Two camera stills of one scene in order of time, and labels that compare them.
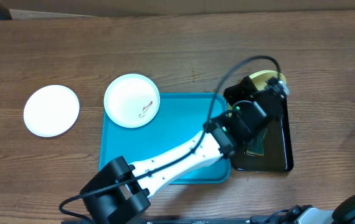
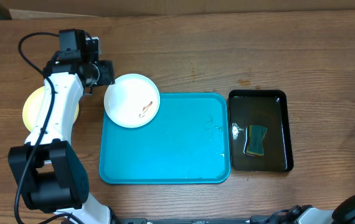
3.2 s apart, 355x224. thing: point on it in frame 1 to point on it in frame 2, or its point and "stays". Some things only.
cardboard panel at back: [96, 8] stays
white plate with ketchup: [131, 101] stays
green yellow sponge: [255, 146] stays
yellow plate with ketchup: [260, 78] to [33, 106]
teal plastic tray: [180, 116] stays
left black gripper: [241, 88] to [108, 76]
